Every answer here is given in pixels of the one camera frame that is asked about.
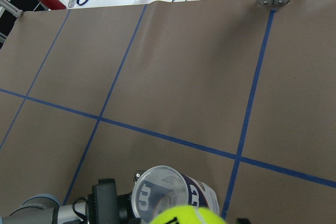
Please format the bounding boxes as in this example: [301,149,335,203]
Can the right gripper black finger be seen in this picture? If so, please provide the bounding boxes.
[236,218,249,224]

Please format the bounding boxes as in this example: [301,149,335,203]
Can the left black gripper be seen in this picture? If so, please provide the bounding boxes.
[86,178,137,223]

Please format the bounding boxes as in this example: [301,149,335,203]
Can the yellow tennis ball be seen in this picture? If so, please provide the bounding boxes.
[150,205,226,224]

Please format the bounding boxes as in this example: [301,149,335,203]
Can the clear tennis ball can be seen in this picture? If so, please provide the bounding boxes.
[131,165,219,223]

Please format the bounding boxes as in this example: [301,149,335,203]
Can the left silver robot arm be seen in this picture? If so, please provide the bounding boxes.
[1,178,141,223]

